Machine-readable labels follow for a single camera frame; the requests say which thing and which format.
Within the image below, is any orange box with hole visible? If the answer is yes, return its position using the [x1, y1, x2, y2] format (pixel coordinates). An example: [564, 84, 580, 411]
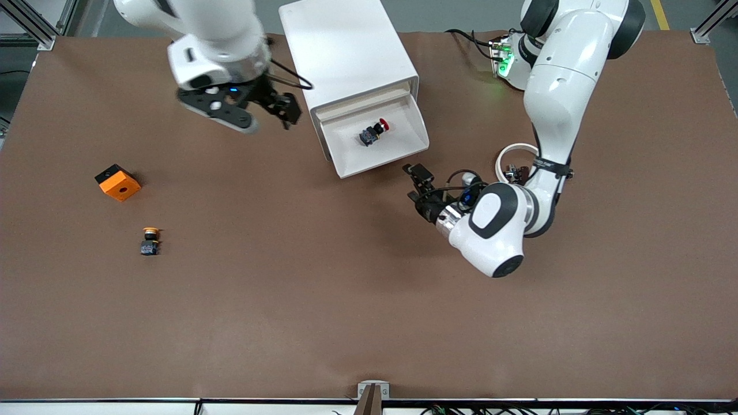
[95, 164, 142, 202]

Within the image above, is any brown table cover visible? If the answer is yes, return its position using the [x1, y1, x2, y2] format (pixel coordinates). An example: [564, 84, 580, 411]
[0, 30, 738, 401]

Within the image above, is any red push button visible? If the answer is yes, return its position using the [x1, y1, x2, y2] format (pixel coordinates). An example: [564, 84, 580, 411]
[359, 118, 390, 147]

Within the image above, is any brown camera pole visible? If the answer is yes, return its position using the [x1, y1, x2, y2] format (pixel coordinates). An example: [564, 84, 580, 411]
[354, 384, 383, 415]

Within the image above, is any grey metal bracket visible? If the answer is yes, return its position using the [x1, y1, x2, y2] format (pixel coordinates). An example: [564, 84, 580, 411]
[357, 380, 390, 400]

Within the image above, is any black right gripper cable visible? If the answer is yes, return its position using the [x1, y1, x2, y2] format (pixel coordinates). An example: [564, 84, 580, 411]
[268, 56, 314, 90]

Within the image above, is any white curved plastic ring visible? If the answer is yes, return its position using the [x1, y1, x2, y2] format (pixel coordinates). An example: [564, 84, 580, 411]
[495, 142, 540, 188]

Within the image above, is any black arm base cable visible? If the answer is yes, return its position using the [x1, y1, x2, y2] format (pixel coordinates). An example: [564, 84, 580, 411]
[445, 28, 508, 63]

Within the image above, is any aluminium frame post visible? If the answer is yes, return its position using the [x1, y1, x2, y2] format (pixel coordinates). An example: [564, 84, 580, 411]
[0, 0, 78, 51]
[691, 0, 738, 45]

